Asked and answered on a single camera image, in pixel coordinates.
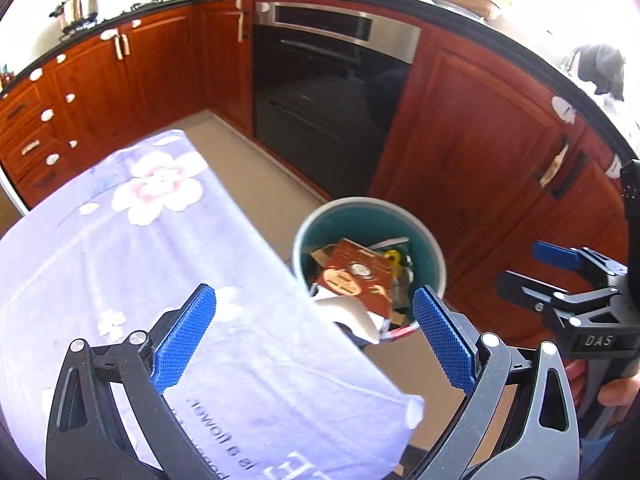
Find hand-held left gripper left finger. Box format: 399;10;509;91
46;283;221;480

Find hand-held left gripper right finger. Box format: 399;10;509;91
413;285;583;480

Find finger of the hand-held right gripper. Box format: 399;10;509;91
496;270;569;314
532;241;630;289

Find green snack packet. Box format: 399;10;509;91
370;237;414;281

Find white paper napkin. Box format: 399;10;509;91
314;296;390;346

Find brown cardboard box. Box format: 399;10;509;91
317;238;396;318

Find teal trash bin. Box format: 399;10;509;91
291;196;447;346

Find person's right hand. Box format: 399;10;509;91
598;374;639;407

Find purple floral tablecloth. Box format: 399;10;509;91
0;130;426;480

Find red wooden kitchen cabinets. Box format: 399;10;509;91
0;0;640;361

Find dark grey cloth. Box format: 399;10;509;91
565;44;626;102

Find black built-in oven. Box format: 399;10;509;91
251;2;422;201

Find black gas stove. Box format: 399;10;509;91
57;0;166;43

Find steel cooking pot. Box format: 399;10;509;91
49;0;109;31

